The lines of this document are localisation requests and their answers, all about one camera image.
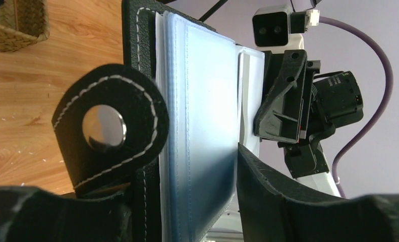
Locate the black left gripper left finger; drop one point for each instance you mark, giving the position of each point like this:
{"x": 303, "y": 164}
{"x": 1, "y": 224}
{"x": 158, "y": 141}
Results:
{"x": 32, "y": 214}

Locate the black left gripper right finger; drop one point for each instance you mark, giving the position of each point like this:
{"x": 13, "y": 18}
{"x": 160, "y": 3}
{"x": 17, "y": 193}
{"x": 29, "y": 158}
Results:
{"x": 274, "y": 207}

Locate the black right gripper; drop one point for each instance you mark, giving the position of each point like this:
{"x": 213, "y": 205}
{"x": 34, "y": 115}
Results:
{"x": 287, "y": 95}

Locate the white credit card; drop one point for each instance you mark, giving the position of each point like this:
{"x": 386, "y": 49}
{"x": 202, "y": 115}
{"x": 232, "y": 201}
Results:
{"x": 250, "y": 87}

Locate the black card holder with sleeves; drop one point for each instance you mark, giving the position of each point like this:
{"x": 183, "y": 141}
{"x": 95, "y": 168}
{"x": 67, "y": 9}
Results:
{"x": 162, "y": 127}

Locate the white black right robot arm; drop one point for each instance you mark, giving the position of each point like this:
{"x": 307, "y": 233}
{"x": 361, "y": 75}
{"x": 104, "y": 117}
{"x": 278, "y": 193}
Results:
{"x": 337, "y": 102}

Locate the woven wicker tray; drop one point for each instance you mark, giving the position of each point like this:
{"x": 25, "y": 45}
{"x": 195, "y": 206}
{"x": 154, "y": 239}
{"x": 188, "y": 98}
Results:
{"x": 23, "y": 23}

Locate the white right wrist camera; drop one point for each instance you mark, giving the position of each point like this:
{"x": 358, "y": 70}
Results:
{"x": 280, "y": 28}

